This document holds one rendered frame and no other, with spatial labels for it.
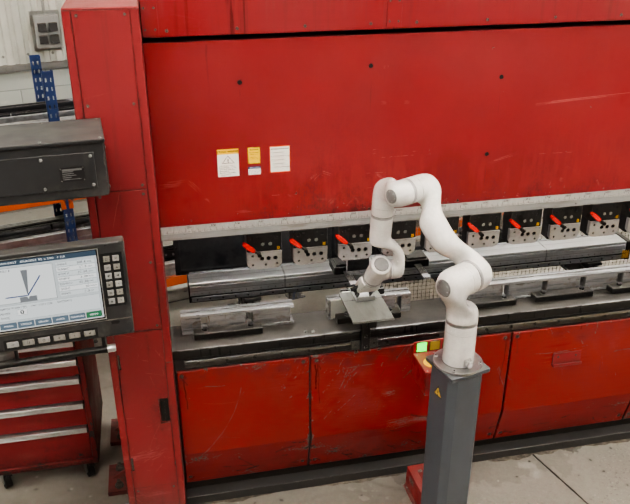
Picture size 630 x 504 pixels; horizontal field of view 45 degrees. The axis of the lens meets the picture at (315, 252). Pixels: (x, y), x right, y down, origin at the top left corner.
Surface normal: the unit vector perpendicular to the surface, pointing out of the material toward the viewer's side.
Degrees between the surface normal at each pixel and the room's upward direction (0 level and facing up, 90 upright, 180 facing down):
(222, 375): 90
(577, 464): 0
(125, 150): 90
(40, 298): 90
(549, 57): 90
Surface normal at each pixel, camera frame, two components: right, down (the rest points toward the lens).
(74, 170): 0.30, 0.41
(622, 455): 0.00, -0.90
